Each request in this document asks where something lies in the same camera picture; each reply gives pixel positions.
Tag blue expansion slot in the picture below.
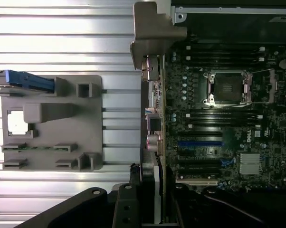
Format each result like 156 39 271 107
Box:
177 140 224 148

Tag open grey PC case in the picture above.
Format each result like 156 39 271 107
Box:
169 0 286 228

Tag metal socket cover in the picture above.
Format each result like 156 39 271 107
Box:
244 68 277 104

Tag CPU socket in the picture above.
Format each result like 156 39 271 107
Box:
203 69 253 108

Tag black expansion slot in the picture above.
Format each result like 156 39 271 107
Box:
178 168 221 176
178 131 223 139
178 160 221 167

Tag hard disk in blue carrier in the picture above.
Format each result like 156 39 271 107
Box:
0 69 56 96

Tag white expansion slot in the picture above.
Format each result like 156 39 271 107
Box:
175 179 218 186

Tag silver chipset heatsink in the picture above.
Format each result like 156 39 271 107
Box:
239 152 262 176

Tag grey parts rack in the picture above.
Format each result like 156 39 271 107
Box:
1 75 104 172

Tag silver CPU chip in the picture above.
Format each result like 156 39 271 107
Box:
7 110 31 136

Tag green motherboard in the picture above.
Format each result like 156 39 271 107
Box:
165 35 286 193

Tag black RAM slot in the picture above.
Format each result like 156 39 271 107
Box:
185 44 265 52
185 113 264 120
185 55 265 63
186 121 263 128

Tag green RAM stick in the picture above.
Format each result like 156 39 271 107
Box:
2 145 71 152

